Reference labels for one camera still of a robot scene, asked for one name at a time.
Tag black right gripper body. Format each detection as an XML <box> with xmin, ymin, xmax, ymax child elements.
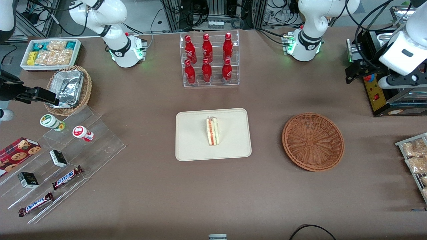
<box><xmin>0</xmin><ymin>71</ymin><xmax>23</xmax><ymax>101</ymax></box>

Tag triangular sandwich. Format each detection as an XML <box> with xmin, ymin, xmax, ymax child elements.
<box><xmin>206</xmin><ymin>116</ymin><xmax>220</xmax><ymax>146</ymax></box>

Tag light wicker basket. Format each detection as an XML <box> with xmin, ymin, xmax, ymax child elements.
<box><xmin>44</xmin><ymin>65</ymin><xmax>92</xmax><ymax>116</ymax></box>

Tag brown round wicker basket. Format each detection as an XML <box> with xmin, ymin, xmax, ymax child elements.
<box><xmin>282</xmin><ymin>113</ymin><xmax>345</xmax><ymax>172</ymax></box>

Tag cream plastic serving tray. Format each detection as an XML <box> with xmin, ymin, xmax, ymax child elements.
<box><xmin>175</xmin><ymin>108</ymin><xmax>252</xmax><ymax>162</ymax></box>

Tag green lid yogurt cup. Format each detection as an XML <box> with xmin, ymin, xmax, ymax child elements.
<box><xmin>40</xmin><ymin>114</ymin><xmax>66</xmax><ymax>131</ymax></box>

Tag steel pan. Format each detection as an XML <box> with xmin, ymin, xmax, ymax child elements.
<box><xmin>375</xmin><ymin>32</ymin><xmax>397</xmax><ymax>50</ymax></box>

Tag aluminium foil container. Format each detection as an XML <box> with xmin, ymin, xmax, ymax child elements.
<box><xmin>49</xmin><ymin>70</ymin><xmax>84</xmax><ymax>108</ymax></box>

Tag white rectangular snack bin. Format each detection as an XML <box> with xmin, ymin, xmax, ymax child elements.
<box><xmin>20</xmin><ymin>38</ymin><xmax>82</xmax><ymax>71</ymax></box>

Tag black hot dog roller machine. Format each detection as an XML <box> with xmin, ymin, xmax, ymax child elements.
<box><xmin>346</xmin><ymin>6</ymin><xmax>427</xmax><ymax>117</ymax></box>

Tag clear bag of crackers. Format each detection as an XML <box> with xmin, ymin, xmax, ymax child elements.
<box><xmin>47</xmin><ymin>41</ymin><xmax>68</xmax><ymax>51</ymax></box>
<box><xmin>35</xmin><ymin>49</ymin><xmax>73</xmax><ymax>66</ymax></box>

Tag red lid yogurt cup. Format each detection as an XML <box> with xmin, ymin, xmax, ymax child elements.
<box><xmin>72</xmin><ymin>125</ymin><xmax>94</xmax><ymax>142</ymax></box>

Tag red plaid cookie box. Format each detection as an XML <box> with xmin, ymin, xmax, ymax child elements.
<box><xmin>0</xmin><ymin>137</ymin><xmax>42</xmax><ymax>177</ymax></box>

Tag small black carton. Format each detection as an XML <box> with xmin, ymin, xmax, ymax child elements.
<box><xmin>17</xmin><ymin>172</ymin><xmax>39</xmax><ymax>189</ymax></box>
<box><xmin>49</xmin><ymin>150</ymin><xmax>68</xmax><ymax>168</ymax></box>

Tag clear acrylic stepped display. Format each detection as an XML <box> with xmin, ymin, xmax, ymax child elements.
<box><xmin>0</xmin><ymin>106</ymin><xmax>126</xmax><ymax>224</ymax></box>

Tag Snickers chocolate bar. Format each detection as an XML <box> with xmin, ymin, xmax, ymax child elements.
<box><xmin>18</xmin><ymin>192</ymin><xmax>54</xmax><ymax>218</ymax></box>
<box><xmin>52</xmin><ymin>166</ymin><xmax>84</xmax><ymax>190</ymax></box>

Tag red cola bottle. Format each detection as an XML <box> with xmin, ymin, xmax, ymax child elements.
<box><xmin>184</xmin><ymin>35</ymin><xmax>197</xmax><ymax>64</ymax></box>
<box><xmin>202</xmin><ymin>33</ymin><xmax>213</xmax><ymax>63</ymax></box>
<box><xmin>184</xmin><ymin>60</ymin><xmax>196</xmax><ymax>84</ymax></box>
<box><xmin>201</xmin><ymin>58</ymin><xmax>212</xmax><ymax>83</ymax></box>
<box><xmin>222</xmin><ymin>58</ymin><xmax>233</xmax><ymax>84</ymax></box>
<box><xmin>223</xmin><ymin>32</ymin><xmax>234</xmax><ymax>62</ymax></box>

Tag clear acrylic bottle rack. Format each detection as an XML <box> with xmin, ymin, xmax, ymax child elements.
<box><xmin>179</xmin><ymin>30</ymin><xmax>240</xmax><ymax>88</ymax></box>

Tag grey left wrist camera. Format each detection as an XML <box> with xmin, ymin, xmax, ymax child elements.
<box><xmin>378</xmin><ymin>73</ymin><xmax>427</xmax><ymax>89</ymax></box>

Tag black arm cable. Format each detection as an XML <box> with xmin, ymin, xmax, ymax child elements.
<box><xmin>340</xmin><ymin>0</ymin><xmax>402</xmax><ymax>69</ymax></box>

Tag grey wire rack tray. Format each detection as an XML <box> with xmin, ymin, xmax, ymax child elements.
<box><xmin>395</xmin><ymin>133</ymin><xmax>427</xmax><ymax>204</ymax></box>

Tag aluminium frame rack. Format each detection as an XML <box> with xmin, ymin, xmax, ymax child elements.
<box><xmin>160</xmin><ymin>0</ymin><xmax>268</xmax><ymax>32</ymax></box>

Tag black floor cable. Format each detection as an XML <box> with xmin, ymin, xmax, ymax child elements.
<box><xmin>289</xmin><ymin>224</ymin><xmax>337</xmax><ymax>240</ymax></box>

